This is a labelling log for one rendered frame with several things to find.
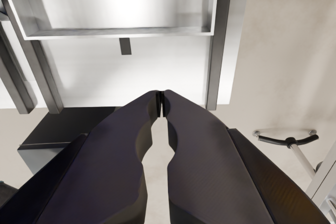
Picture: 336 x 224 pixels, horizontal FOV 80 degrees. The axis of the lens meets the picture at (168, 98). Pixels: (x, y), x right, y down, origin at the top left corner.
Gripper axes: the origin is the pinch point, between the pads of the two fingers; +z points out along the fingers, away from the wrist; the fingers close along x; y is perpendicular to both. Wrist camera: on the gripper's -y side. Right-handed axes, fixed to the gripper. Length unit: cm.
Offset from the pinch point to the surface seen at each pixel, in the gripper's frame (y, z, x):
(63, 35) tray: 1.0, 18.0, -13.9
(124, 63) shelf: 6.7, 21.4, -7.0
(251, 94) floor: 69, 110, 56
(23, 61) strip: 5.6, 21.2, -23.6
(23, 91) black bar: 10.9, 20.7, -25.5
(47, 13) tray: -1.5, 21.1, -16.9
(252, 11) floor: 15, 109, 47
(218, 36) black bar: 2.3, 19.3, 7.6
